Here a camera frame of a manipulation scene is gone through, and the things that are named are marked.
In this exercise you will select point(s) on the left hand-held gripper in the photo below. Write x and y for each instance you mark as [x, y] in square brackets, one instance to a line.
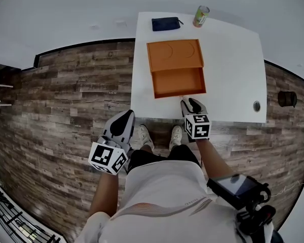
[102, 156]

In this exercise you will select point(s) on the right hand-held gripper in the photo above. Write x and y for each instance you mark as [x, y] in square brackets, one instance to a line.
[198, 128]

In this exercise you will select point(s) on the orange cardboard box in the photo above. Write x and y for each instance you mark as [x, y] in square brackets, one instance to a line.
[178, 82]

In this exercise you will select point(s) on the person's right forearm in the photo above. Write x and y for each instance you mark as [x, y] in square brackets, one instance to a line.
[212, 161]

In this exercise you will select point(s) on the person's left forearm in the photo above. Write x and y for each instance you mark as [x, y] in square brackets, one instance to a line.
[104, 194]

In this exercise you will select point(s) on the white sneaker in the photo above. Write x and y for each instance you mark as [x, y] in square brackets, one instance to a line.
[176, 137]
[145, 135]

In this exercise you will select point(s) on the person's black shorts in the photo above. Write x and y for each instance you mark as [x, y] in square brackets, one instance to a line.
[147, 157]

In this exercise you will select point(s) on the person's white shirt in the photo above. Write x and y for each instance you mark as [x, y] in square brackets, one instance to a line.
[164, 194]

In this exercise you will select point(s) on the dark blue zip pouch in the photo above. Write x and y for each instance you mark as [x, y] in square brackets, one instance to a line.
[166, 24]

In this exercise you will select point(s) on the green label drink can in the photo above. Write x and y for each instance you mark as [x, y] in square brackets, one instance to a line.
[200, 16]

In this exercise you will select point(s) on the dark cylindrical bin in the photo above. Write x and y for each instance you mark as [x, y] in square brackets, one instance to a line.
[287, 99]

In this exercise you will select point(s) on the black metal railing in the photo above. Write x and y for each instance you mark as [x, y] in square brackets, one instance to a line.
[12, 216]

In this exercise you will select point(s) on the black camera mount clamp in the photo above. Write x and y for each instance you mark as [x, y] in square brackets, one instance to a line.
[258, 216]

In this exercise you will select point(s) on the white frame side table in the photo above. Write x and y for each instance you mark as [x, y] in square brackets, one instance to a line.
[0, 85]

